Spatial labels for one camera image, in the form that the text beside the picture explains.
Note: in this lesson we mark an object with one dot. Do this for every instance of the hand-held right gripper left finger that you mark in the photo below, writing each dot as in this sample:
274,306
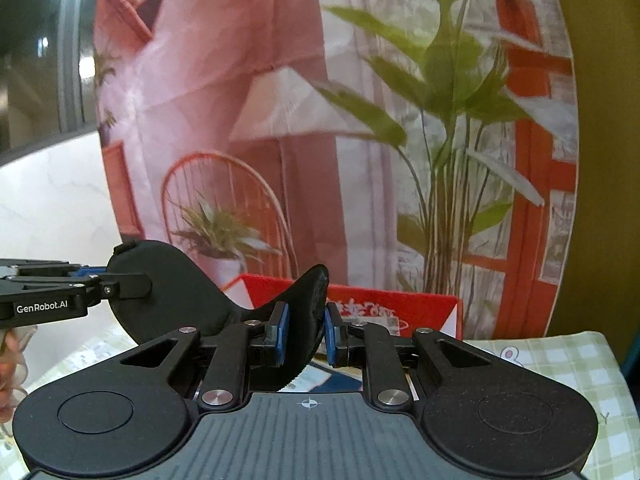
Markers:
282,332

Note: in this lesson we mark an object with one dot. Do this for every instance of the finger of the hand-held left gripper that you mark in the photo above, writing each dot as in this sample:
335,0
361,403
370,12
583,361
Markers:
50,269
125,286

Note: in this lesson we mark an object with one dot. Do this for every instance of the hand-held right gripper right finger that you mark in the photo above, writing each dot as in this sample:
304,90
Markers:
331,335

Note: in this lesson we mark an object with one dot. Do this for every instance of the black eye mask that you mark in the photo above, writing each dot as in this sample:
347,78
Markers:
150,260

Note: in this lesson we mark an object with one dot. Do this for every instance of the clear printed packet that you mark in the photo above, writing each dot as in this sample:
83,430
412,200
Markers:
325,377

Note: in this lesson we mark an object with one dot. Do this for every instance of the red strawberry print cardboard box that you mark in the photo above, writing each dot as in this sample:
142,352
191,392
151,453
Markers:
430,310

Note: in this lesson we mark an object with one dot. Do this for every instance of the person's left hand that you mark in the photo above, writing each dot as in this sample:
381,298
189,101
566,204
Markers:
12,370

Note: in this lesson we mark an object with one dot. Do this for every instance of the dark framed window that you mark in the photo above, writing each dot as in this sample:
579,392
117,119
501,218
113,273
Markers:
75,50

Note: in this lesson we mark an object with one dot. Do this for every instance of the green checked bunny tablecloth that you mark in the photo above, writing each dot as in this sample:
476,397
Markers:
550,365

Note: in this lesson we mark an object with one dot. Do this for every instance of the printed room scene wall tapestry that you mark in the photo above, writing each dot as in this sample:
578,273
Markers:
225,85

